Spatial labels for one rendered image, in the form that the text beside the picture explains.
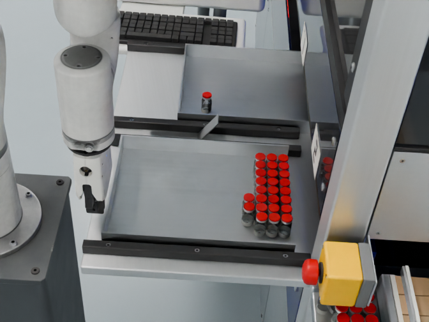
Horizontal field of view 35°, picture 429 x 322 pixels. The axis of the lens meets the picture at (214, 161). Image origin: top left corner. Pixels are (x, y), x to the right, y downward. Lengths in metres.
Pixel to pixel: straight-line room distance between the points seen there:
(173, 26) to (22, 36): 1.59
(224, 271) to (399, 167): 0.37
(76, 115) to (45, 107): 1.89
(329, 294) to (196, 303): 1.20
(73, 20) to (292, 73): 0.80
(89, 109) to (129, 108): 0.47
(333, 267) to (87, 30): 0.49
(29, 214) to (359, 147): 0.64
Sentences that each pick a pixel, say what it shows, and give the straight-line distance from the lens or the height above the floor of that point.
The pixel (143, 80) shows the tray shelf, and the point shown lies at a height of 0.88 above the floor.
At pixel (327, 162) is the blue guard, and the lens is 1.12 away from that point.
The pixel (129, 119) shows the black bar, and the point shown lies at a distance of 1.46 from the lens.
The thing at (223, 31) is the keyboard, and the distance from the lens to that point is 1.87.
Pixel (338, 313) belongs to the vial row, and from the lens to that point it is 1.14.
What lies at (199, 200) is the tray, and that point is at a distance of 1.31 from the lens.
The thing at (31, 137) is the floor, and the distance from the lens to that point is 2.81.
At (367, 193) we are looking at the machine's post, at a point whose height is 1.12.
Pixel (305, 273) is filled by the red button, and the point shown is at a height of 1.00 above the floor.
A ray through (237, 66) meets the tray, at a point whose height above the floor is 0.88.
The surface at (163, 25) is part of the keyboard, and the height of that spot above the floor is 0.83.
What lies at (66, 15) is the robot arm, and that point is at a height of 1.33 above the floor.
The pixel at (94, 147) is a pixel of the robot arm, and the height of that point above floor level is 1.10.
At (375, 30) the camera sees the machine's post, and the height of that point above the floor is 1.39.
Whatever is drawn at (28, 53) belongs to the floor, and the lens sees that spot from 3.28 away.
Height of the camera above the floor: 1.84
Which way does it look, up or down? 43 degrees down
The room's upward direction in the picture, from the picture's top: 4 degrees clockwise
